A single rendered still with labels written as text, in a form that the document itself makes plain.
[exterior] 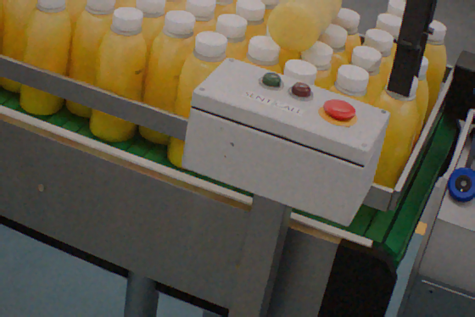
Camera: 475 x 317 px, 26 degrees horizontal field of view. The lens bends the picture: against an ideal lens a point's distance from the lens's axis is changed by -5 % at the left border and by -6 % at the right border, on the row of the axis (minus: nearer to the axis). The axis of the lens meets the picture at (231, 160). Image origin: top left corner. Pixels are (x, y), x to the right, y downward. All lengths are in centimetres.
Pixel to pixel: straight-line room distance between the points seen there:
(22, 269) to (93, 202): 118
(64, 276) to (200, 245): 123
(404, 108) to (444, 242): 19
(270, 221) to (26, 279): 141
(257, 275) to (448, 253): 28
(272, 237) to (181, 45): 28
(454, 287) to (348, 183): 34
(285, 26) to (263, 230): 26
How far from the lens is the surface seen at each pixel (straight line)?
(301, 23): 129
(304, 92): 115
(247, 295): 128
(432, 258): 138
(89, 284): 256
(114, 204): 140
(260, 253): 123
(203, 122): 114
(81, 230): 145
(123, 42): 133
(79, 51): 140
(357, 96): 128
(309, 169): 112
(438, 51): 149
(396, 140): 132
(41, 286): 253
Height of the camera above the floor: 164
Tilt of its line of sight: 32 degrees down
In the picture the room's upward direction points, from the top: 11 degrees clockwise
